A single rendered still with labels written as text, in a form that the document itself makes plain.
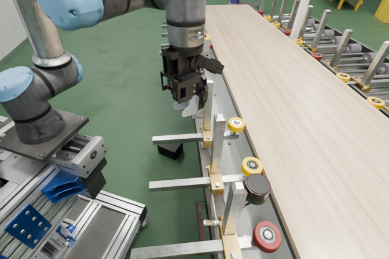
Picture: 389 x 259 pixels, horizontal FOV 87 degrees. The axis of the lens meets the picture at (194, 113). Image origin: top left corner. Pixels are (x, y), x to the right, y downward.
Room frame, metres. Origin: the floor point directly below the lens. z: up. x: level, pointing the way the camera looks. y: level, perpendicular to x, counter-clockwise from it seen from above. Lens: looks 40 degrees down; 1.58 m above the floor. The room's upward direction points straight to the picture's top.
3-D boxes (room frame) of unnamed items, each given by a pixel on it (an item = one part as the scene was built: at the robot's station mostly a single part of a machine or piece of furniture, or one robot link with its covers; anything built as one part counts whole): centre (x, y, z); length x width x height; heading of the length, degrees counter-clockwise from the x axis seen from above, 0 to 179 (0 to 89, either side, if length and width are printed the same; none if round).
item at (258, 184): (0.28, -0.15, 1.02); 0.06 x 0.06 x 0.22; 5
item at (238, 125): (0.74, -0.21, 0.85); 0.08 x 0.08 x 0.11
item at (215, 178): (0.50, -0.09, 0.81); 0.14 x 0.06 x 0.05; 5
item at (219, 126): (0.52, -0.09, 0.90); 0.04 x 0.04 x 0.48; 5
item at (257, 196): (0.28, -0.16, 1.12); 0.06 x 0.06 x 0.02
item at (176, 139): (0.72, -0.01, 0.81); 0.44 x 0.03 x 0.04; 95
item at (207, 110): (0.77, -0.06, 0.89); 0.04 x 0.04 x 0.48; 5
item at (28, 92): (0.56, 0.56, 1.20); 0.13 x 0.12 x 0.14; 153
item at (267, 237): (0.24, -0.22, 0.85); 0.08 x 0.08 x 0.11
